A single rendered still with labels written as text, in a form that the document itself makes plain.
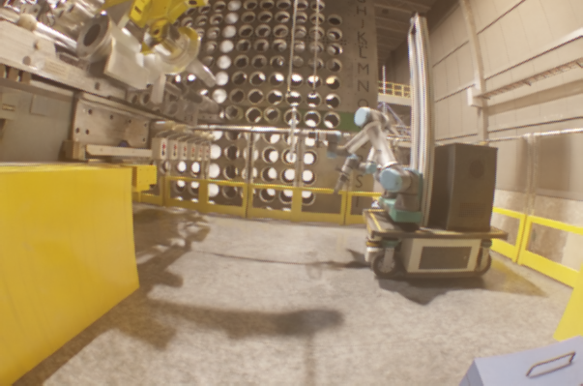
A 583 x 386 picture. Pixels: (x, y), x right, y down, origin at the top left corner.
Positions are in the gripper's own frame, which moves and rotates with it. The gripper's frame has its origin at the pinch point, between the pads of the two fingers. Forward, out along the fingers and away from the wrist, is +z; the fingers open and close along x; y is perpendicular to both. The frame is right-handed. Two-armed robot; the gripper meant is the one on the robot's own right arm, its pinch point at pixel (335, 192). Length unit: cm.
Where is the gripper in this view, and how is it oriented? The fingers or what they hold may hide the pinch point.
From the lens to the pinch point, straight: 182.5
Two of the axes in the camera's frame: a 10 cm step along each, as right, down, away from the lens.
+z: -4.7, 8.8, -0.7
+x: 0.8, 1.2, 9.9
